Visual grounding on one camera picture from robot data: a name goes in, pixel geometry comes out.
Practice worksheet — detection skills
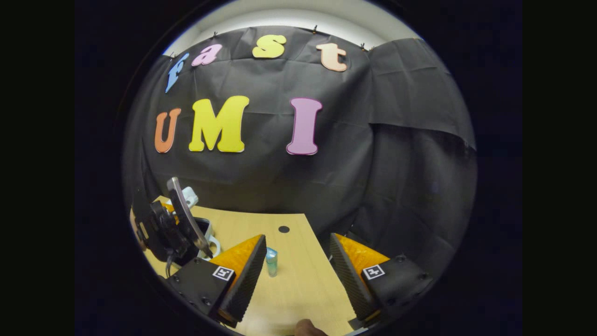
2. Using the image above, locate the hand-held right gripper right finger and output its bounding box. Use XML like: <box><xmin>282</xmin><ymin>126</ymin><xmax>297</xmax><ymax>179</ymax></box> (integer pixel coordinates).
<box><xmin>329</xmin><ymin>233</ymin><xmax>434</xmax><ymax>330</ymax></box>

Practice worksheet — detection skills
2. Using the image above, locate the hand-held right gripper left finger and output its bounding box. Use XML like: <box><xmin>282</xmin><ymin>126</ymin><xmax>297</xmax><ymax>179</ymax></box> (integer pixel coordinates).
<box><xmin>167</xmin><ymin>234</ymin><xmax>268</xmax><ymax>328</ymax></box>

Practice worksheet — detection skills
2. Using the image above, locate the light blue suitcase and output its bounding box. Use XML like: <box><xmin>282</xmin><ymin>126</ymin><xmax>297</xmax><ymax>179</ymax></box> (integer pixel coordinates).
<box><xmin>166</xmin><ymin>176</ymin><xmax>221</xmax><ymax>261</ymax></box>

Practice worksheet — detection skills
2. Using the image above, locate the blue green skincare bottle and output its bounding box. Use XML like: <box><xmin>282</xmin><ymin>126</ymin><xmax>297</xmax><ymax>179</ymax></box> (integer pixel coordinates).
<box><xmin>265</xmin><ymin>247</ymin><xmax>279</xmax><ymax>278</ymax></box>

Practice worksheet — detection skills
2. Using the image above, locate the black backdrop cloth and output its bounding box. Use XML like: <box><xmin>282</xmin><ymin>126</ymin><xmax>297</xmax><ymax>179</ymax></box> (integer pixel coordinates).
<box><xmin>122</xmin><ymin>26</ymin><xmax>477</xmax><ymax>280</ymax></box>

